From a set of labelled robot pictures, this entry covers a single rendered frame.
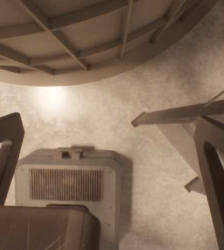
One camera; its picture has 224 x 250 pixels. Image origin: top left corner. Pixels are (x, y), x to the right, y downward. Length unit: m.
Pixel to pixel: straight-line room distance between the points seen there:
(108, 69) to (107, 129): 0.34
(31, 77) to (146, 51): 0.66
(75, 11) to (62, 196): 0.86
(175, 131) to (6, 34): 0.76
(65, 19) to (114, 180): 0.78
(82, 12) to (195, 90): 0.96
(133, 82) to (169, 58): 0.24
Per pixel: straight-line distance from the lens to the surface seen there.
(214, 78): 1.44
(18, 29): 0.61
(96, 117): 1.34
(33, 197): 1.24
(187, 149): 1.10
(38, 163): 1.18
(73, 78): 1.33
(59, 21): 0.58
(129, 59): 1.32
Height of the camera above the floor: 1.33
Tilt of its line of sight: 83 degrees down
